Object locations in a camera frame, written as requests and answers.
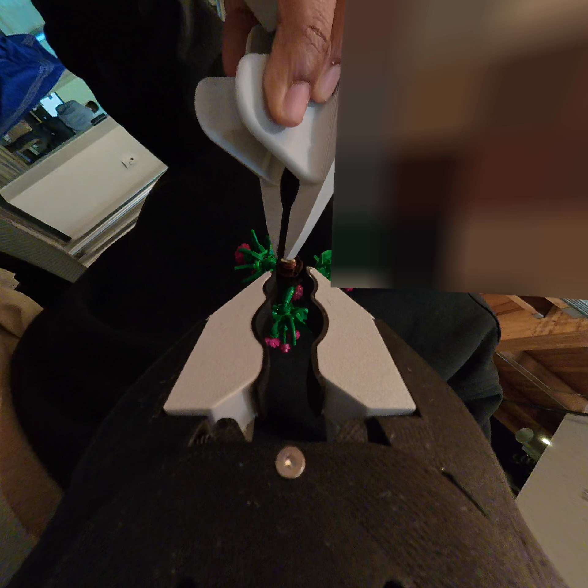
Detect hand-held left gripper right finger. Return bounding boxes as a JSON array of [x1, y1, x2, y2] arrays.
[[307, 266, 417, 442]]

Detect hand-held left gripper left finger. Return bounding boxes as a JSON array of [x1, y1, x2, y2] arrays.
[[163, 271, 273, 442]]

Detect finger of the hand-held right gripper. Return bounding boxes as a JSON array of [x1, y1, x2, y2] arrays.
[[282, 161, 336, 262], [258, 175, 288, 258]]

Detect green toy plant pink flowers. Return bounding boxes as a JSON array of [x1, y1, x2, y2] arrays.
[[234, 230, 354, 353]]

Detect person's right hand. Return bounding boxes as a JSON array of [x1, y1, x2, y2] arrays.
[[222, 0, 345, 128]]

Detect person's dark jacket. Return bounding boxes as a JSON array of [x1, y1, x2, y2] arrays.
[[11, 0, 503, 488]]

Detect person's beige trousers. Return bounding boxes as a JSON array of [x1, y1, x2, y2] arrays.
[[0, 269, 62, 538]]

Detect blue jacket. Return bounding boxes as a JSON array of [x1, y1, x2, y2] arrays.
[[0, 34, 66, 138]]

